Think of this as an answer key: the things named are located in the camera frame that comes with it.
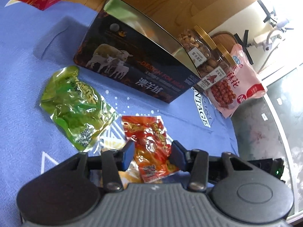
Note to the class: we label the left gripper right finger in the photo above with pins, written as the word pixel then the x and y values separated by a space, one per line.
pixel 195 162

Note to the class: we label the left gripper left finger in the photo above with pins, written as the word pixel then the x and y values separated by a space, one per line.
pixel 112 163

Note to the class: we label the red orange snack packet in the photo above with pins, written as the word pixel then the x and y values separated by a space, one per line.
pixel 152 149

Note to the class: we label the pink twisted snack bag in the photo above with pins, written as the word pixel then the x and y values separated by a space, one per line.
pixel 241 83

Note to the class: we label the black tin box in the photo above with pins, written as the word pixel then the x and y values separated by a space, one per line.
pixel 125 45

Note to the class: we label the brown round wooden board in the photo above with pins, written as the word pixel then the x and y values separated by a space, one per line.
pixel 225 38

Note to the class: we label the black tape cross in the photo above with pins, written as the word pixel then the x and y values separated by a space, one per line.
pixel 244 43

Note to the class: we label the white power strip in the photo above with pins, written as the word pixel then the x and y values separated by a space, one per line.
pixel 260 41

